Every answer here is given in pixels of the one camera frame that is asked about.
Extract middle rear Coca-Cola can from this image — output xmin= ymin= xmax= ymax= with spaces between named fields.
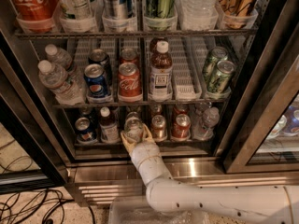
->
xmin=120 ymin=48 xmax=140 ymax=67

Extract middle front Pepsi can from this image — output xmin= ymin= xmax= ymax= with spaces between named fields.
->
xmin=84 ymin=63 xmax=112 ymax=104

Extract blue can behind door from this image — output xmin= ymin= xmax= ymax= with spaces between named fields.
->
xmin=282 ymin=105 xmax=299 ymax=136

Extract pepsi can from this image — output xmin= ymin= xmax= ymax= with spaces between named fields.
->
xmin=75 ymin=118 xmax=97 ymax=144
xmin=84 ymin=63 xmax=112 ymax=104

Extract middle front water bottle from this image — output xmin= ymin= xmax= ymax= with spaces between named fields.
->
xmin=37 ymin=60 xmax=85 ymax=105

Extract middle rear water bottle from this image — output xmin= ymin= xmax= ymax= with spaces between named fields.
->
xmin=45 ymin=44 xmax=80 ymax=78

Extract brown can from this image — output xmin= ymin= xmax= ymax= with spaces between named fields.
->
xmin=149 ymin=104 xmax=163 ymax=117
xmin=150 ymin=115 xmax=166 ymax=142

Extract top silver blue can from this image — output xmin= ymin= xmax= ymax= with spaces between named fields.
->
xmin=103 ymin=0 xmax=134 ymax=32

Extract front green can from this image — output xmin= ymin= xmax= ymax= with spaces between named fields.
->
xmin=207 ymin=61 xmax=235 ymax=94

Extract bottom tea bottle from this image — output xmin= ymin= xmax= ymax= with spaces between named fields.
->
xmin=99 ymin=106 xmax=120 ymax=144

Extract fridge sliding glass door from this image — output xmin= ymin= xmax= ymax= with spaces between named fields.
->
xmin=224 ymin=52 xmax=299 ymax=174

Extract tea bottle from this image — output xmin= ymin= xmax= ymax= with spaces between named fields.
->
xmin=149 ymin=41 xmax=172 ymax=101
xmin=99 ymin=106 xmax=120 ymax=144

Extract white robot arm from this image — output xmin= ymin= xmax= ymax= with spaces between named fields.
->
xmin=121 ymin=125 xmax=299 ymax=224

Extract large Coca-Cola bottle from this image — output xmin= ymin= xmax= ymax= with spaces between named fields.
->
xmin=11 ymin=0 xmax=58 ymax=33

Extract clear plastic bin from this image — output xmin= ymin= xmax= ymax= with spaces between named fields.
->
xmin=108 ymin=196 xmax=210 ymax=224

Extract bottom rear brown can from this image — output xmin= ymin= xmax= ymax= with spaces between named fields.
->
xmin=149 ymin=104 xmax=163 ymax=117

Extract bottom rear red can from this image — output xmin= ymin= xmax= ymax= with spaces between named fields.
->
xmin=172 ymin=104 xmax=189 ymax=116

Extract empty white shelf tray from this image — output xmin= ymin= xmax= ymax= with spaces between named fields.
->
xmin=169 ymin=37 xmax=202 ymax=101

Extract coca-cola can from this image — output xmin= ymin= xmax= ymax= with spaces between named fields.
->
xmin=118 ymin=63 xmax=142 ymax=102
xmin=120 ymin=48 xmax=140 ymax=67

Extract top green can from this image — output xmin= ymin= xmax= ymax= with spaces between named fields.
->
xmin=145 ymin=0 xmax=175 ymax=31

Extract top gold cans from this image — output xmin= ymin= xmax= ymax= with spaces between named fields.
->
xmin=216 ymin=0 xmax=258 ymax=30

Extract bottom front water bottle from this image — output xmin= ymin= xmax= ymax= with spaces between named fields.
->
xmin=193 ymin=107 xmax=220 ymax=141

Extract green can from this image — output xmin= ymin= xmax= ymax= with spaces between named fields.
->
xmin=207 ymin=61 xmax=235 ymax=94
xmin=145 ymin=0 xmax=175 ymax=31
xmin=202 ymin=46 xmax=228 ymax=82

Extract top clear water bottle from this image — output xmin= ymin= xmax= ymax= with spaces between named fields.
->
xmin=176 ymin=0 xmax=219 ymax=31

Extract middle rear dark can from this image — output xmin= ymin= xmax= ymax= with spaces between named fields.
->
xmin=88 ymin=49 xmax=112 ymax=86

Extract middle front tea bottle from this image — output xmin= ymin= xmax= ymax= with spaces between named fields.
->
xmin=149 ymin=41 xmax=172 ymax=101

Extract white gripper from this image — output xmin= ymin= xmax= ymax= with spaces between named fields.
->
xmin=121 ymin=124 xmax=172 ymax=186

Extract red can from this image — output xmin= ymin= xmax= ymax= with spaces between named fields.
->
xmin=172 ymin=104 xmax=189 ymax=116
xmin=171 ymin=114 xmax=191 ymax=140

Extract middle front Coca-Cola can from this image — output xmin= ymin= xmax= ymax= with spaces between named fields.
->
xmin=118 ymin=63 xmax=142 ymax=102

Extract bottom front Pepsi can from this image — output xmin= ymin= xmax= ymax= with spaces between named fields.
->
xmin=75 ymin=118 xmax=97 ymax=144

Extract top clear labelled bottle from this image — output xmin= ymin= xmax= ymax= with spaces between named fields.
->
xmin=59 ymin=0 xmax=96 ymax=34

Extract bottom front brown can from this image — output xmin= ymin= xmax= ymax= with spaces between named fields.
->
xmin=150 ymin=115 xmax=166 ymax=142

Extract rear green can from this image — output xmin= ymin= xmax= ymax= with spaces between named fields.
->
xmin=202 ymin=46 xmax=228 ymax=82

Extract bottom front red can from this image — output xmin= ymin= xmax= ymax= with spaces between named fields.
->
xmin=171 ymin=114 xmax=191 ymax=140

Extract black floor cables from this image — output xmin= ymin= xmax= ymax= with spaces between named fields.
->
xmin=0 ymin=137 xmax=97 ymax=224

